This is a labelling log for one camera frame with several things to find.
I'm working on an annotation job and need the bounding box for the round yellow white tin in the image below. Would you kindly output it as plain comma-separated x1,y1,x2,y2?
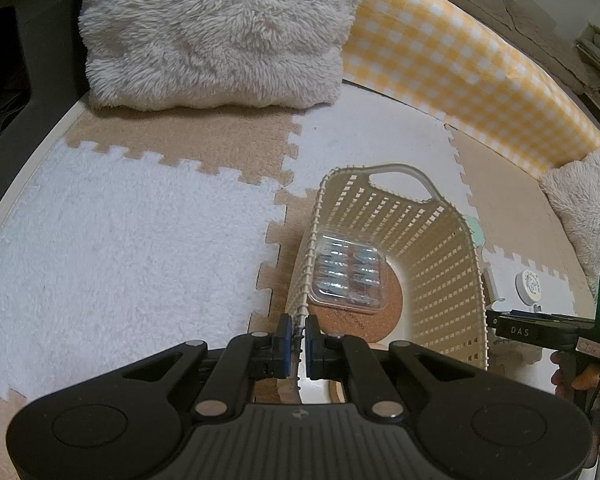
515,270,542,306

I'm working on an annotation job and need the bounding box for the cream plastic slotted basket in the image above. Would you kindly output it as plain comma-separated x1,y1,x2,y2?
277,161,490,404

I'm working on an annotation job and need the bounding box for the mint green round tin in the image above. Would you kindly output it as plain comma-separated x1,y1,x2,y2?
464,214,486,248

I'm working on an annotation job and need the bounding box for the person's right hand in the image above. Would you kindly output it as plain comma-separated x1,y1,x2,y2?
549,350,600,461

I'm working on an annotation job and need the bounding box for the round cork coaster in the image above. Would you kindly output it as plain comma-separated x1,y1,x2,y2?
307,264,404,340

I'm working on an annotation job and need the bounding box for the clear plastic blister pack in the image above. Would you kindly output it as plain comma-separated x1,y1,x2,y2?
310,231,388,314

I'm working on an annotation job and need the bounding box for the small white fluffy pillow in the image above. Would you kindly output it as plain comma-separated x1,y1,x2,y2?
539,148,600,294

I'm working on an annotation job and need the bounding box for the yellow white checkered cushion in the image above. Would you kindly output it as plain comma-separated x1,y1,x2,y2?
342,0,600,178

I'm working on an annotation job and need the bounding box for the large white fluffy pillow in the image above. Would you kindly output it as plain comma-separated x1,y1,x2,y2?
79,0,362,112

